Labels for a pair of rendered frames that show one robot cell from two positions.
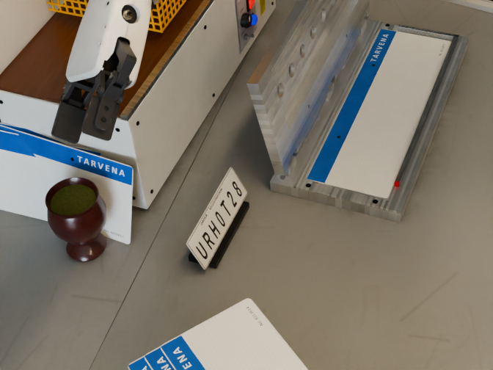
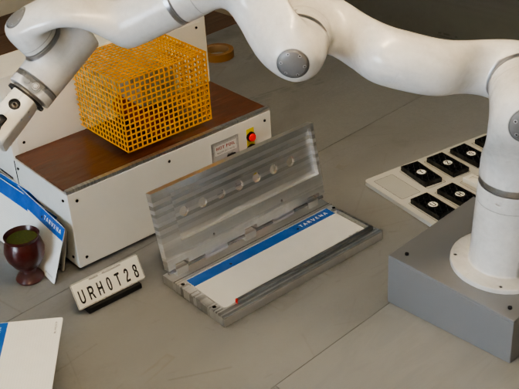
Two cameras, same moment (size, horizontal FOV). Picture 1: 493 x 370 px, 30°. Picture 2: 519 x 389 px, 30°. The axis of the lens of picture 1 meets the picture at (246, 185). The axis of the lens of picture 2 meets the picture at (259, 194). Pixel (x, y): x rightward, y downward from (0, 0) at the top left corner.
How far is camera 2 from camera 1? 1.04 m
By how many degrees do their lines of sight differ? 25
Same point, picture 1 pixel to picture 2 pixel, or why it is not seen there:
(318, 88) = (229, 224)
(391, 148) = (257, 280)
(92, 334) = not seen: outside the picture
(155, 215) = (83, 274)
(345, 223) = (190, 316)
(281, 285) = (117, 336)
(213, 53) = not seen: hidden behind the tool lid
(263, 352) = (41, 346)
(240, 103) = not seen: hidden behind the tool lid
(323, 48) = (250, 200)
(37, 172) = (25, 221)
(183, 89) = (137, 197)
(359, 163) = (227, 282)
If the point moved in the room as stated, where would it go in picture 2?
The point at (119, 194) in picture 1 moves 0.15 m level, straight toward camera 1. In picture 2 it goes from (56, 247) to (26, 289)
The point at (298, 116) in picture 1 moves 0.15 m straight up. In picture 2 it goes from (197, 235) to (190, 173)
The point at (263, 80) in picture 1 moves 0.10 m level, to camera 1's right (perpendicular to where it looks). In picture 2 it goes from (157, 194) to (201, 202)
